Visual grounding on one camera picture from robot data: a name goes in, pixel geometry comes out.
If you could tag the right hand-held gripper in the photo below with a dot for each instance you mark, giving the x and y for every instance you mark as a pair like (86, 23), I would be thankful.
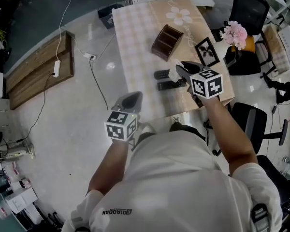
(205, 86)

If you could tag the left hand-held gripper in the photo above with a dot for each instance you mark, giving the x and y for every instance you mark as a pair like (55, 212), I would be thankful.
(120, 127)

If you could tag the white remote control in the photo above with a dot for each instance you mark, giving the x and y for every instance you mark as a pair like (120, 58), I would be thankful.
(173, 75)

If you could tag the black remote control red button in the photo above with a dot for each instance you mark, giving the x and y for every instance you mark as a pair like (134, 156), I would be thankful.
(160, 74)

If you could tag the brown wooden organizer box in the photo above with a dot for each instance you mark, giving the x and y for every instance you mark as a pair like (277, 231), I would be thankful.
(160, 49)

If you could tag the person's left forearm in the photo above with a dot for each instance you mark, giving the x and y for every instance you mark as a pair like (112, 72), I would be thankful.
(106, 168)

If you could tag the person's right forearm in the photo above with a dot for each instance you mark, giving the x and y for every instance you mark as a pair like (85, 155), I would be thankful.
(227, 134)

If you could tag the white flat box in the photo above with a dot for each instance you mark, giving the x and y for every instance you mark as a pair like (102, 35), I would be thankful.
(21, 199)

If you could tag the person's white left shoe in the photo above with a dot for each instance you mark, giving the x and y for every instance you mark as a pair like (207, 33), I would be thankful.
(148, 129)

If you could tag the person's white shoe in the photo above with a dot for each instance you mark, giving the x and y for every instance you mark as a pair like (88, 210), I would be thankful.
(176, 120)
(148, 129)

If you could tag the person's white right shoe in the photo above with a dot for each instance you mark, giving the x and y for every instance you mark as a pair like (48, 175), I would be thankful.
(176, 120)

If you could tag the beige checked flower tablecloth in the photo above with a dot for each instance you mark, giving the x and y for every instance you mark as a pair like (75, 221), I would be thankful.
(137, 52)

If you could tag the person's black trousers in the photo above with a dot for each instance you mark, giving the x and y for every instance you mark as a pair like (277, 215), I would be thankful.
(186, 130)

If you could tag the pink flower bouquet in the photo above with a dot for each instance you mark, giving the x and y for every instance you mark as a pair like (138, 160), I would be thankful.
(235, 34)

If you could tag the white floor socket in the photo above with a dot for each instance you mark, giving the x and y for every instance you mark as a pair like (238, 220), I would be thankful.
(90, 57)

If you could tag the orange cushion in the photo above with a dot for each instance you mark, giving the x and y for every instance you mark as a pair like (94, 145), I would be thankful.
(250, 43)

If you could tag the white power strip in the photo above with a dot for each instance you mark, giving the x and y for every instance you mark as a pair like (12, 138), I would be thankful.
(56, 68)

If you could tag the black office chair with armrests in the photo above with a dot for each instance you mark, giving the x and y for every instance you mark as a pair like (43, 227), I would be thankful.
(251, 127)

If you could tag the black mesh office chair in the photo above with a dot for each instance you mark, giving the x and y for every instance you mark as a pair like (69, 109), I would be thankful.
(250, 11)

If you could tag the dark waste bin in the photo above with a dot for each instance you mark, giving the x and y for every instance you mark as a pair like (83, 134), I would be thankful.
(107, 16)

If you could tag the person's white shirt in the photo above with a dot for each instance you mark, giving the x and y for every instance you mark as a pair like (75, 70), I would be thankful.
(178, 185)

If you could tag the brown wooden pallet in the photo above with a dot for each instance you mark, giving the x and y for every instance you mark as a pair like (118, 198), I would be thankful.
(33, 74)

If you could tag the black padded chair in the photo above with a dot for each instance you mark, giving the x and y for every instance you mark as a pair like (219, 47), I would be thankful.
(273, 178)

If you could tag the black picture frame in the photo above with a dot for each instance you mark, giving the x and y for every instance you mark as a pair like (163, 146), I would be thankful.
(206, 52)

